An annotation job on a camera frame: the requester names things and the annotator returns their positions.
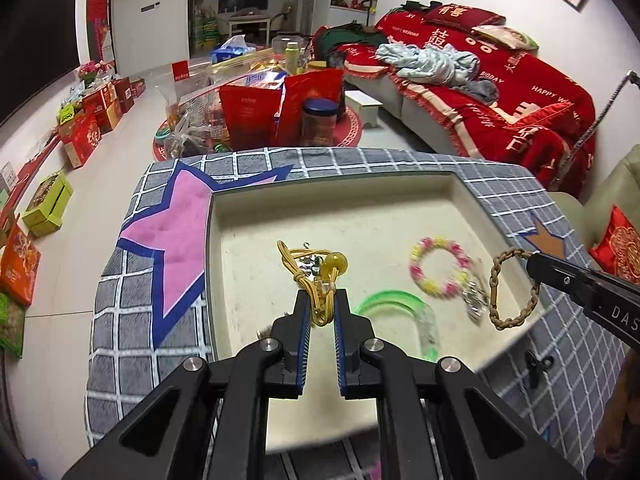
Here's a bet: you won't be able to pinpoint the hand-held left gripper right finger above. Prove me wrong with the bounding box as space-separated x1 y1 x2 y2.
332 289 587 480

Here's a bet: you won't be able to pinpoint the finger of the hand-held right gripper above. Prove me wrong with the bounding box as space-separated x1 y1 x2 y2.
526 252 601 312

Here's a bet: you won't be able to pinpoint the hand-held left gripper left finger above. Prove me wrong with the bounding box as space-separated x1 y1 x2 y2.
60 287 314 480

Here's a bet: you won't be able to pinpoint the yellow cord amber bead necklace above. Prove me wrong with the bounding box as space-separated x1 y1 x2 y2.
276 240 347 327

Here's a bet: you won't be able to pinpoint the brown braided cord bracelet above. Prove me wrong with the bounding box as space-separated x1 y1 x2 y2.
487 247 542 331

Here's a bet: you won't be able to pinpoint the green translucent bangle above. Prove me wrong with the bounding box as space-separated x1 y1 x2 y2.
356 290 442 361

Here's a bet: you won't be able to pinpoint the silver charm ornament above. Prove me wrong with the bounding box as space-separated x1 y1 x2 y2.
462 280 491 324

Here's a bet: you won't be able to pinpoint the pink yellow bead bracelet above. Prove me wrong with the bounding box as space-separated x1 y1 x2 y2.
409 236 474 297

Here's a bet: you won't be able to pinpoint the grey-green shallow box tray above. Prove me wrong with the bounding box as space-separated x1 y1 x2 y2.
204 170 554 457

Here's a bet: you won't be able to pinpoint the person's right forearm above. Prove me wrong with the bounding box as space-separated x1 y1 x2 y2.
595 350 640 462

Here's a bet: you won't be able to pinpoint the red patterned cushion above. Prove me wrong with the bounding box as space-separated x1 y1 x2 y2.
590 205 640 287

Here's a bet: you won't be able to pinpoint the black claw hair clip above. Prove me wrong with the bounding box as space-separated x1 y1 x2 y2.
525 350 555 389

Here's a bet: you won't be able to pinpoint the beige armchair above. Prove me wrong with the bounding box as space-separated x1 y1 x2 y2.
549 145 640 257

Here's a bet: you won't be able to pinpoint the black telescopic pole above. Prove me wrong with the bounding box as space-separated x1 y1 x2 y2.
552 70 640 192

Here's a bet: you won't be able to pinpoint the grey checked star blanket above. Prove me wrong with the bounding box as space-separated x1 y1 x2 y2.
85 147 640 480

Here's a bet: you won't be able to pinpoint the sofa with red cover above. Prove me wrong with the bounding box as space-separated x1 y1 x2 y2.
312 5 599 199

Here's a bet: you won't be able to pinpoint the dark-lidded jar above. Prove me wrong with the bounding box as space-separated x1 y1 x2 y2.
301 99 339 147

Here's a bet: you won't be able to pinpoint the small white step stool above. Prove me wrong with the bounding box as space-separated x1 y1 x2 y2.
344 89 385 129

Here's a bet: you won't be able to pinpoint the beige printed pillow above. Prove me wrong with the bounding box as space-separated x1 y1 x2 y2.
472 24 540 52

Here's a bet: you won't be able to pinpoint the light blue clothes pile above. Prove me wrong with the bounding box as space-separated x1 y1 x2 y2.
376 42 481 86

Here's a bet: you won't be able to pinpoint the red embroidered pillow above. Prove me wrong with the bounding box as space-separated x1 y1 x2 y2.
422 4 506 34

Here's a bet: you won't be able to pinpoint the yellow-green cardboard boxes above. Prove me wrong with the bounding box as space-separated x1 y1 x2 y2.
21 171 74 239

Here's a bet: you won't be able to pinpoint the green printed bag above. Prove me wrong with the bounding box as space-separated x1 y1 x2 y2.
0 292 26 359

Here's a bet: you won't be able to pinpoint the orange printed bag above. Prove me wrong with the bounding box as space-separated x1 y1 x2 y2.
0 212 42 307

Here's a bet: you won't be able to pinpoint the red patterned gift box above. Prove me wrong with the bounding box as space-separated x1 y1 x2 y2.
59 110 104 169

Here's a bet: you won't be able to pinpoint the blue tissue box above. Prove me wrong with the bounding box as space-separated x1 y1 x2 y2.
210 35 256 64

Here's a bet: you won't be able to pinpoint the dark green clothing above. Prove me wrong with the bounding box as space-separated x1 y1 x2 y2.
312 22 389 59

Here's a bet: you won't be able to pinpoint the white dining table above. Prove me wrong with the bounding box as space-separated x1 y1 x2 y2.
227 10 274 41

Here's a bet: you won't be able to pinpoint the pink flower bouquet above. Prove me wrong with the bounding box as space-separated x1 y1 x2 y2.
79 60 104 86

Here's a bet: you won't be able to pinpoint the red hanging scroll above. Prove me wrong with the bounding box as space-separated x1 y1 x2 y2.
85 0 114 67

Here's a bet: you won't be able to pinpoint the large black television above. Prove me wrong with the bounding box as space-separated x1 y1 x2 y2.
0 0 82 127

